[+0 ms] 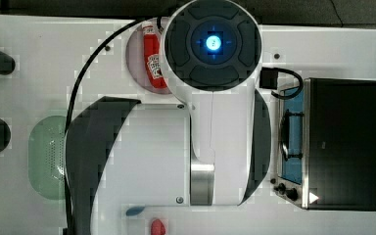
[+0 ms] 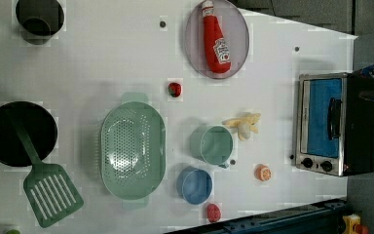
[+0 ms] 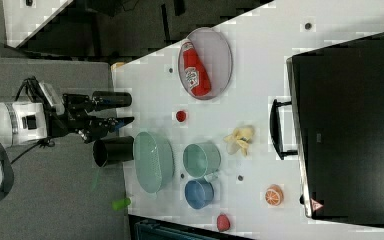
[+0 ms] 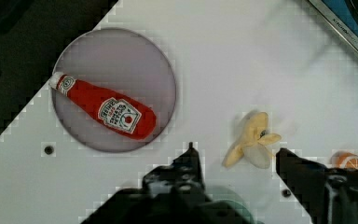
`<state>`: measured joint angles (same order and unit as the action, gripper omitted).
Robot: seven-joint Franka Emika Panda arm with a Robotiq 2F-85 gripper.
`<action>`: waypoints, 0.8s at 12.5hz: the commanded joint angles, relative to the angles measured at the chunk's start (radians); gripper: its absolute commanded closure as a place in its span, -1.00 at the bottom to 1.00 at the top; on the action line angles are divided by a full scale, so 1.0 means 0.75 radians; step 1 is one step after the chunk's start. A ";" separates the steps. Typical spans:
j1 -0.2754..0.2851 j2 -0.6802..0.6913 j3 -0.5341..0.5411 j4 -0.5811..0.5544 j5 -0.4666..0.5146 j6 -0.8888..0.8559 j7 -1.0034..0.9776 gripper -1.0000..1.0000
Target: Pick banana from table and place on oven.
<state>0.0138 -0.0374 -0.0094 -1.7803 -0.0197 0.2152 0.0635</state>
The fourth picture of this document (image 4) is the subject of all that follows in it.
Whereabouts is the plush peeled banana toy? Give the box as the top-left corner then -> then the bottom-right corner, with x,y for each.
223,112 -> 282,169

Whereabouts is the plush orange slice toy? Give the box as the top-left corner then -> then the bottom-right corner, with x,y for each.
331,151 -> 358,170

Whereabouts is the grey round plate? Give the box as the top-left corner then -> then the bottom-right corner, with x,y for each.
50,28 -> 177,153

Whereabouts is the black toaster oven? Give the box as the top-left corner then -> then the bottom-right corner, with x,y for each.
305,0 -> 358,54

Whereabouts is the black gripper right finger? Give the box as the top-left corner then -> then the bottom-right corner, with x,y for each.
276,148 -> 358,224

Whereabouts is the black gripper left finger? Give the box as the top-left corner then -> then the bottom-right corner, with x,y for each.
81,145 -> 249,224

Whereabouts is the plush red ketchup bottle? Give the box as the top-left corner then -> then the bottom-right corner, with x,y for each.
48,72 -> 157,140

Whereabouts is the green metal cup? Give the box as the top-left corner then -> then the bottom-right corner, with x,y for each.
206,186 -> 263,224

